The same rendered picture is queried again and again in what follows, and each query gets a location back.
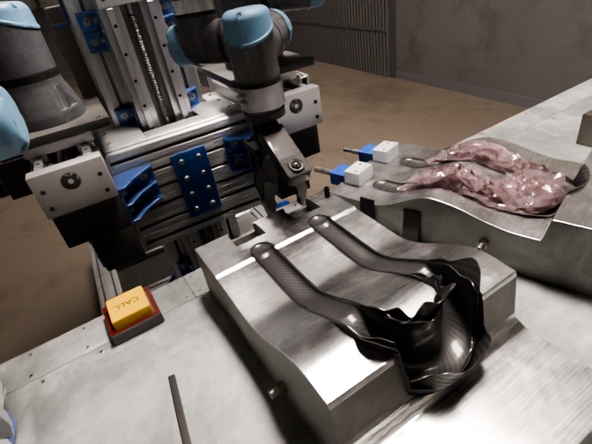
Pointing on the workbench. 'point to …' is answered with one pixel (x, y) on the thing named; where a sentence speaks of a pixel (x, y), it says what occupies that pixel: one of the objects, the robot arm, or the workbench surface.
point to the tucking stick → (179, 410)
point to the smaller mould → (585, 130)
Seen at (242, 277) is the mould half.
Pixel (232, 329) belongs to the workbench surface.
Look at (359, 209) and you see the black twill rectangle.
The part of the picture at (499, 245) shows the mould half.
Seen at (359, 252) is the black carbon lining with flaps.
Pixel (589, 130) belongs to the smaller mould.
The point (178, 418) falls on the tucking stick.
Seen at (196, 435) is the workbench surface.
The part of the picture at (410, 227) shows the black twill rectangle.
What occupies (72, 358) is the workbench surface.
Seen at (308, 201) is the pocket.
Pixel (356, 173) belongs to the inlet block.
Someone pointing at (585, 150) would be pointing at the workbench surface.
